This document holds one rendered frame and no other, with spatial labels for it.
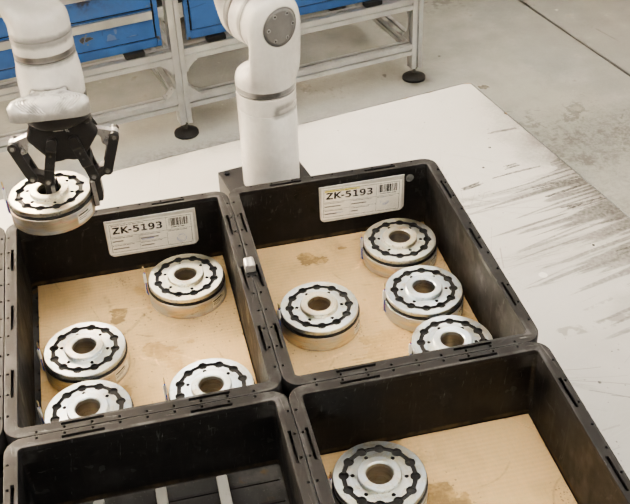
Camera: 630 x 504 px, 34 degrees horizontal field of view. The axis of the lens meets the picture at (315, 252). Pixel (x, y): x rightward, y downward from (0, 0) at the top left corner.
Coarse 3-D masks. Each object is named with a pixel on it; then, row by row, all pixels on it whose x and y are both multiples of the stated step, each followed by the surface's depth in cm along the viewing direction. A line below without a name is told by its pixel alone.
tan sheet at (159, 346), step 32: (64, 288) 143; (96, 288) 143; (128, 288) 143; (64, 320) 138; (96, 320) 138; (128, 320) 138; (160, 320) 137; (192, 320) 137; (224, 320) 137; (160, 352) 132; (192, 352) 132; (224, 352) 132; (128, 384) 128; (160, 384) 128
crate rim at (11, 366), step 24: (216, 192) 143; (96, 216) 140; (240, 240) 134; (240, 264) 130; (264, 336) 119; (264, 360) 116; (264, 384) 113; (144, 408) 111; (168, 408) 111; (24, 432) 109; (48, 432) 109
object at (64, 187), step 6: (60, 180) 131; (36, 186) 130; (42, 186) 130; (60, 186) 130; (66, 186) 129; (30, 192) 129; (36, 192) 128; (60, 192) 128; (66, 192) 129; (36, 198) 128; (42, 198) 127; (48, 198) 127; (54, 198) 128
